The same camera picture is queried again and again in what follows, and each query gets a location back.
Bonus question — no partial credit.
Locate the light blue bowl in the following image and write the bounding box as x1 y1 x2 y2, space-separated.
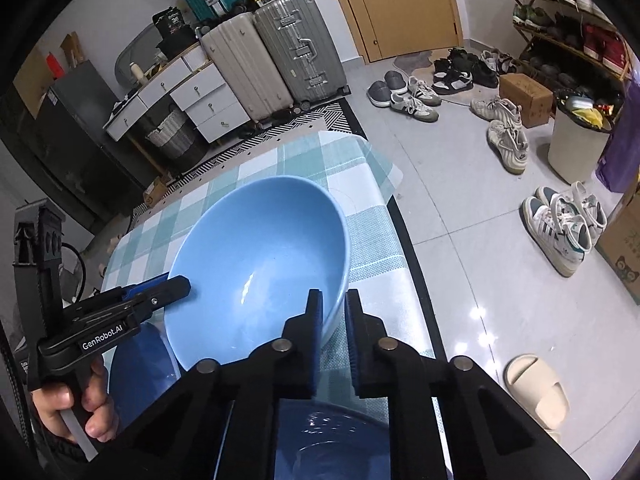
164 176 350 370

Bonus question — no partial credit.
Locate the person's left hand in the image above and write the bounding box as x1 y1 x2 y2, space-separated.
32 356 119 442

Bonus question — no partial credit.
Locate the checkered teal tablecloth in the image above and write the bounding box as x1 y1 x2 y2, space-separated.
98 130 454 480

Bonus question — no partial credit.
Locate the black refrigerator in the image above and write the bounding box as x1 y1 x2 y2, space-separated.
1 61 158 234

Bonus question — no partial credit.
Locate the beige slipper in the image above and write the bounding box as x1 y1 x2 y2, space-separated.
503 354 570 443

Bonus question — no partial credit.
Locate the woven laundry basket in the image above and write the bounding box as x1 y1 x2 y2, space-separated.
146 108 206 167

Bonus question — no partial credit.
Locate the white drawer desk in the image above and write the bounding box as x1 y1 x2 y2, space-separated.
103 41 252 176

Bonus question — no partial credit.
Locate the white green sneakers pair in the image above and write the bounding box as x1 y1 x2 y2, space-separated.
520 181 608 278

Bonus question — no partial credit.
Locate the oval mirror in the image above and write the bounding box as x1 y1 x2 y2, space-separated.
114 23 167 90

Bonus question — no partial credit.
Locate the green printed cardboard box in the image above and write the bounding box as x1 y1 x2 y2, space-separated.
597 193 640 304

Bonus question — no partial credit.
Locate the beige suitcase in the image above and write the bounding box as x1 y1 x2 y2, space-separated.
201 12 294 122

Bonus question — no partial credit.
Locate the small brown cardboard box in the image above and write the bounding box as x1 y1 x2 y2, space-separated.
499 73 554 128

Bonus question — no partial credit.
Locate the purple bag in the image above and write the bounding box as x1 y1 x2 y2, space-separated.
596 70 640 193

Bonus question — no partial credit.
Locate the silver suitcase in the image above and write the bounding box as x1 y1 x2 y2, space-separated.
254 0 350 110

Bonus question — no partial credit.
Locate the white trash bin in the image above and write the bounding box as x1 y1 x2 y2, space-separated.
548 90 612 184

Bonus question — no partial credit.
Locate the wooden door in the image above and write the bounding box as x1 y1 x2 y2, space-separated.
337 0 463 63

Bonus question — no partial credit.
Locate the shoe rack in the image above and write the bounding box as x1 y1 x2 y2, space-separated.
512 0 631 100

